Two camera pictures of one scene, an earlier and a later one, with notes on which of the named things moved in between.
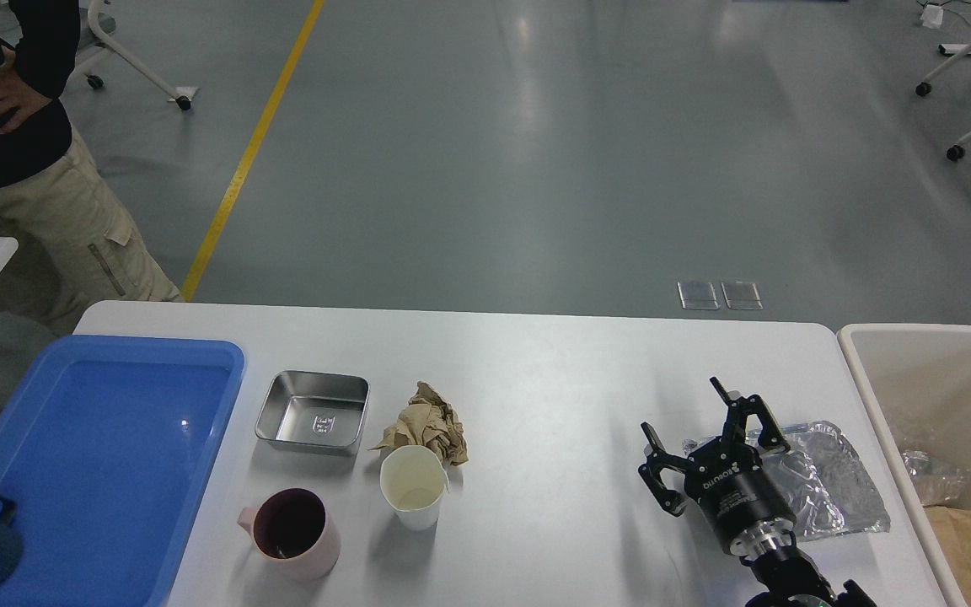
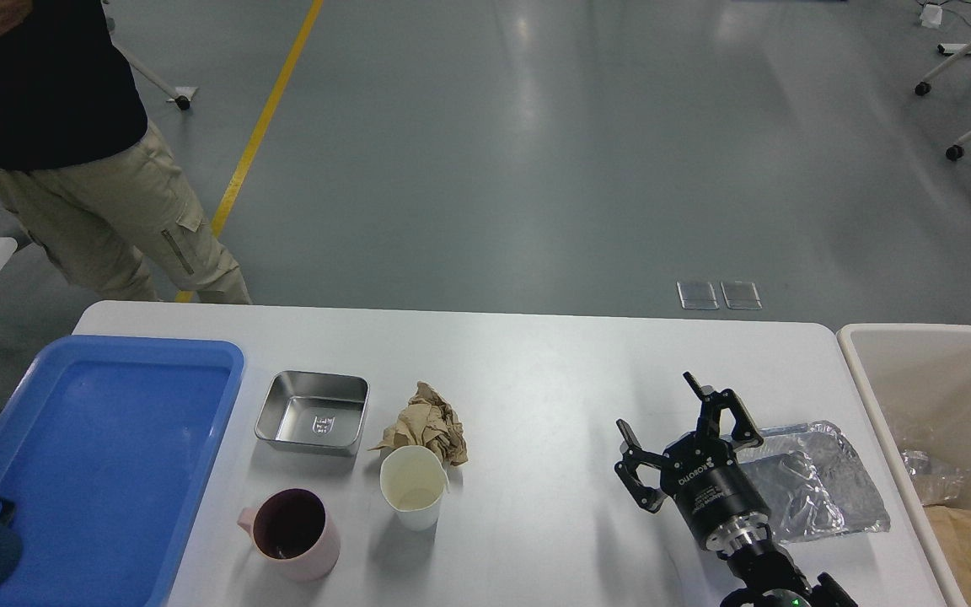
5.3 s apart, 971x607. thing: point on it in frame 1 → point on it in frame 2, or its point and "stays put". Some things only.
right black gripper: (729, 481) → (703, 475)
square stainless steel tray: (322, 410) stays put
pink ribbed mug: (295, 534) stays put
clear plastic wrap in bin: (935, 483) stays put
